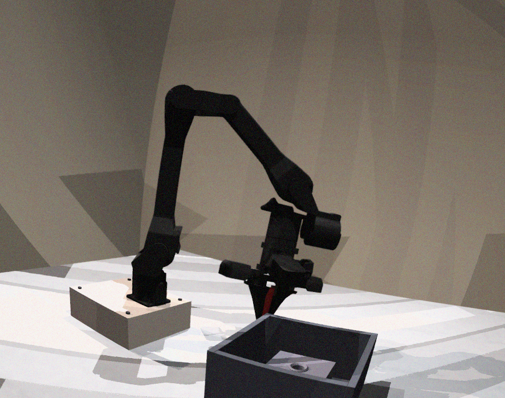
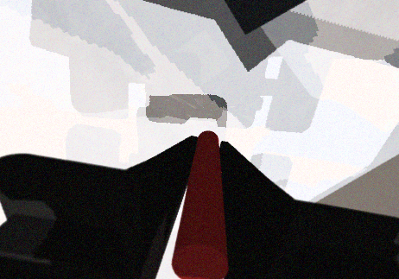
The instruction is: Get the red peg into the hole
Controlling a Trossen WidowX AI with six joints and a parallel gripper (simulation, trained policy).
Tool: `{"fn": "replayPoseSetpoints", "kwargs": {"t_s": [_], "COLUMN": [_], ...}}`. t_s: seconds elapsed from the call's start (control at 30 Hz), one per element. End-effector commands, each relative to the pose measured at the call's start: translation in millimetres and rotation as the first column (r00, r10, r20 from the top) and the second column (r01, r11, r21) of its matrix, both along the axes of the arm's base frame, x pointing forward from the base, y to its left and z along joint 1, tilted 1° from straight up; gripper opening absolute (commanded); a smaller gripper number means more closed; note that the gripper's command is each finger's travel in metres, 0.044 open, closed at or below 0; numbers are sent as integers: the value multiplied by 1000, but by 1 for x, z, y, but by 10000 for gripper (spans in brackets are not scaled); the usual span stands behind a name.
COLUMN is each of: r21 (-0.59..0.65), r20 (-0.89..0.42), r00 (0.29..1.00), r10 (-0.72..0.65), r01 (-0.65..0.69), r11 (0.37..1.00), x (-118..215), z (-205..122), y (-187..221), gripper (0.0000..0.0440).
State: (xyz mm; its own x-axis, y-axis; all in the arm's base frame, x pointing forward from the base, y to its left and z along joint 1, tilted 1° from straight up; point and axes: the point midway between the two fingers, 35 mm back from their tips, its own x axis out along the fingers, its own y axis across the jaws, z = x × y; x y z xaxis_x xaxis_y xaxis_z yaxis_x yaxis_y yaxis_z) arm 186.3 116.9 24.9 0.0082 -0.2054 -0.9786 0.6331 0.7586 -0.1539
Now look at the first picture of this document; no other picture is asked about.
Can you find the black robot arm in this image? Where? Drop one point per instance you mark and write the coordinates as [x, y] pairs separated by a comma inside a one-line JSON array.
[[292, 184]]

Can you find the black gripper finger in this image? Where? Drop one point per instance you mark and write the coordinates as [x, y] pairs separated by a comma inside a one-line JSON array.
[[278, 297], [258, 294]]

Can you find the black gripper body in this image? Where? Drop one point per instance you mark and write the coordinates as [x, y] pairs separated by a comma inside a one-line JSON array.
[[244, 272]]

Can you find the dark red peg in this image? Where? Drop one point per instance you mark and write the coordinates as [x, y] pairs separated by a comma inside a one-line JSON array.
[[268, 300]]

